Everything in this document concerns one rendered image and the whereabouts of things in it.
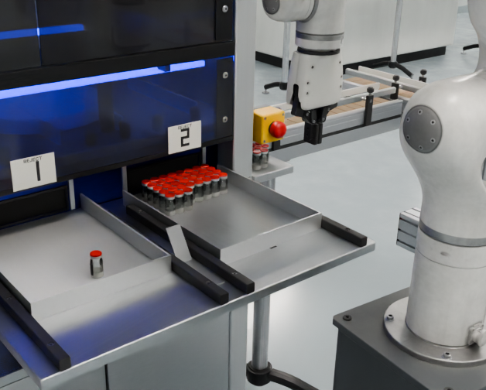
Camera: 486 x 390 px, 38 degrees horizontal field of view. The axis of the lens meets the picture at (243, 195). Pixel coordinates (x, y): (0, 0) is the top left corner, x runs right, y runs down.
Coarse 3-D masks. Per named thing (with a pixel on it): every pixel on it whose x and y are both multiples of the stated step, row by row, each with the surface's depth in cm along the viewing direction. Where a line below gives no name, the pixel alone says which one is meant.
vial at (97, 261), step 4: (100, 256) 120; (92, 260) 121; (96, 260) 120; (100, 260) 121; (92, 264) 121; (96, 264) 120; (100, 264) 121; (96, 268) 121; (100, 268) 121; (96, 272) 121; (100, 272) 121; (92, 276) 122; (96, 276) 121; (100, 276) 122
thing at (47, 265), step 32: (32, 224) 140; (64, 224) 141; (96, 224) 141; (0, 256) 128; (32, 256) 128; (64, 256) 129; (128, 256) 129; (160, 256) 126; (32, 288) 118; (64, 288) 119; (96, 288) 115
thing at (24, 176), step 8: (16, 160) 127; (24, 160) 128; (32, 160) 129; (40, 160) 130; (48, 160) 131; (16, 168) 127; (24, 168) 128; (32, 168) 129; (40, 168) 130; (48, 168) 131; (16, 176) 128; (24, 176) 129; (32, 176) 130; (40, 176) 131; (48, 176) 132; (16, 184) 128; (24, 184) 129; (32, 184) 130; (40, 184) 131
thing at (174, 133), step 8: (168, 128) 146; (176, 128) 147; (192, 128) 150; (200, 128) 152; (168, 136) 147; (176, 136) 148; (192, 136) 151; (200, 136) 152; (168, 144) 147; (176, 144) 149; (192, 144) 151; (200, 144) 153
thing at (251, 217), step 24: (240, 192) 158; (264, 192) 153; (168, 216) 145; (192, 216) 146; (216, 216) 146; (240, 216) 146; (264, 216) 146; (288, 216) 147; (312, 216) 139; (192, 240) 132; (216, 240) 136; (240, 240) 136; (264, 240) 132; (288, 240) 137
